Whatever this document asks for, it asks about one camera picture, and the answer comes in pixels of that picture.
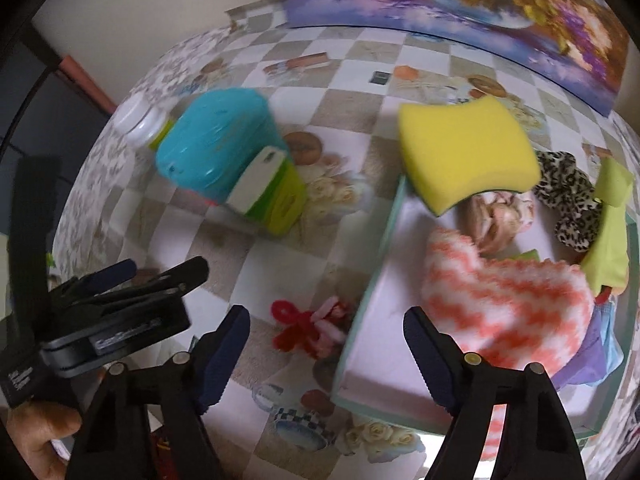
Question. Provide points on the leopard print scrunchie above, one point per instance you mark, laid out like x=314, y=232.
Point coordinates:
x=570, y=195

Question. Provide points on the yellow-green cloth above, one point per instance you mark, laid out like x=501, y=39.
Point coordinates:
x=610, y=230

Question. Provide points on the white tray teal rim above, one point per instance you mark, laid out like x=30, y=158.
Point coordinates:
x=390, y=350

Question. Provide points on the red pink plush toy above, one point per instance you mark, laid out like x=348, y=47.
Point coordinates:
x=305, y=330

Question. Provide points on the pink floral scrunchie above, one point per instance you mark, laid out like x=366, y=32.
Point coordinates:
x=500, y=220

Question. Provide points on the yellow-green bottle white cap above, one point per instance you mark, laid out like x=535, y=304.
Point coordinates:
x=142, y=122

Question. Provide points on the teal plastic box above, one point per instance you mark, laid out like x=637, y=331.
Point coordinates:
x=215, y=140

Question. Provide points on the reddish brown board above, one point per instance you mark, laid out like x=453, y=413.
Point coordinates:
x=85, y=82

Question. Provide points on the green tissue packet red logo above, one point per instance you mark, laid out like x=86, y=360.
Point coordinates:
x=525, y=256

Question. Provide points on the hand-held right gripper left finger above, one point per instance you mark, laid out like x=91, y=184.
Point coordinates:
x=225, y=360

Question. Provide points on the purple fabric piece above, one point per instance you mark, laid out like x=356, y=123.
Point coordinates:
x=585, y=360

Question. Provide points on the person's left hand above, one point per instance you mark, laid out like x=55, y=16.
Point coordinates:
x=40, y=435

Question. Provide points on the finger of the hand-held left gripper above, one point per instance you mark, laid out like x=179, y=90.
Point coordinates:
x=185, y=272
x=117, y=269

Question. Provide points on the grey floral cloth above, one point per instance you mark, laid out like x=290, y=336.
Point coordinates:
x=100, y=185

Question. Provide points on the green white tissue pack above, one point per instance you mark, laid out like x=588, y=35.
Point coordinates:
x=270, y=195

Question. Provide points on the yellow sponge green scrub side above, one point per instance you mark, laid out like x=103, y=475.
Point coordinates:
x=465, y=150

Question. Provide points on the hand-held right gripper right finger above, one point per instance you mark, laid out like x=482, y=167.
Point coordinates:
x=430, y=360

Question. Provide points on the floral painting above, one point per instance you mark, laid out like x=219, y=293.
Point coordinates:
x=475, y=5

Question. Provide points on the pink white zigzag towel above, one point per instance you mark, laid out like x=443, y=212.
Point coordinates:
x=505, y=305

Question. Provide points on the dark cabinet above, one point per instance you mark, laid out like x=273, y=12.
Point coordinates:
x=30, y=125

